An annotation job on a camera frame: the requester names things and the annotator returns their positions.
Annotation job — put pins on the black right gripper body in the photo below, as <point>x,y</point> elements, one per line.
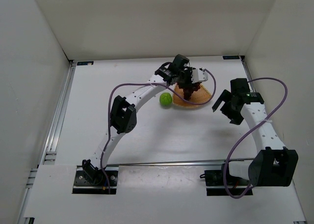
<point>227,106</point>

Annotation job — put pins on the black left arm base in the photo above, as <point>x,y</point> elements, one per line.
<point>98,185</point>

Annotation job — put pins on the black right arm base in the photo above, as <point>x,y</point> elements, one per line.
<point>213,178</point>

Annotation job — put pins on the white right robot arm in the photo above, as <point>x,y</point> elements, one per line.
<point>274,164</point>

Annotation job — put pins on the aluminium right side rail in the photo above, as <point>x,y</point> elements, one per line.
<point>250,81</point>

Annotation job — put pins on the blue corner label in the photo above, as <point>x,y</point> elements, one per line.
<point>85,63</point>
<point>231,57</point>

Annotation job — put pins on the woven triangular fruit bowl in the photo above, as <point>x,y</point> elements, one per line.
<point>199,97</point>

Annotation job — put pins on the dark red fake grapes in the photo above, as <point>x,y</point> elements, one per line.
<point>188,89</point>

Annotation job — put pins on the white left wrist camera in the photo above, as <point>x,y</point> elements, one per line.
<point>199,75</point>

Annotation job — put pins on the blue right corner label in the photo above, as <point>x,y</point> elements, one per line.
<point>231,57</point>

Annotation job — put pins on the aluminium front rail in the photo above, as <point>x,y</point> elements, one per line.
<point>175,163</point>

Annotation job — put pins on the white front cover board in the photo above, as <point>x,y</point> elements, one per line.
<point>155,195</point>

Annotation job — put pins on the blue left corner label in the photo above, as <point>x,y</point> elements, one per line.
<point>85,63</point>

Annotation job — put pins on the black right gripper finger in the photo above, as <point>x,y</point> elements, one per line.
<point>233,115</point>
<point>224,97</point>

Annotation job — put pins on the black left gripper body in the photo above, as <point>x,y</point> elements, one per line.
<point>187,81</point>

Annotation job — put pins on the green fake fruit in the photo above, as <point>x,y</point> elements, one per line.
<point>165,99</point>

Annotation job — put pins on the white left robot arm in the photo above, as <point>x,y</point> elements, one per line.
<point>123,105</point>

